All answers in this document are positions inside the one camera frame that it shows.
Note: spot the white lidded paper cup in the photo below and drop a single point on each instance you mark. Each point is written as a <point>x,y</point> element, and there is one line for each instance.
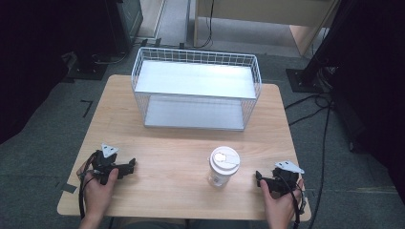
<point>223,165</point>

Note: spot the black stand base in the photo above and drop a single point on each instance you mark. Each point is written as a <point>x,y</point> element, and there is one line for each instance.
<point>87,70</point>
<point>305,81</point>

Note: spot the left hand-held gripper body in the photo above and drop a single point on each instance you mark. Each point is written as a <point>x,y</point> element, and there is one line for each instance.
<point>103,163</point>

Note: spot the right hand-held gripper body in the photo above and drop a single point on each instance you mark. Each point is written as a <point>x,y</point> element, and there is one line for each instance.
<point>285,179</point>

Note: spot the person's left hand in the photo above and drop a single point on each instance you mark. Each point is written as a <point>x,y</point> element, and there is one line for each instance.
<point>97,194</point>

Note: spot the grey tape patch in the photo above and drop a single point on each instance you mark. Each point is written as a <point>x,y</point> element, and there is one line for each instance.
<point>69,188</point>

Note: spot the person's right hand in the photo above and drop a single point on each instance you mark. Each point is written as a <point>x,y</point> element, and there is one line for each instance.
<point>281,206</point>

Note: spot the light wooden desk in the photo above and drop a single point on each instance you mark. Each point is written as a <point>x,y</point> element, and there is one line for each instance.
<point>270,11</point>

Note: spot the dark glass cabinet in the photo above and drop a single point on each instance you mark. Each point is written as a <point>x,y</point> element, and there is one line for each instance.
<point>125,22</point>

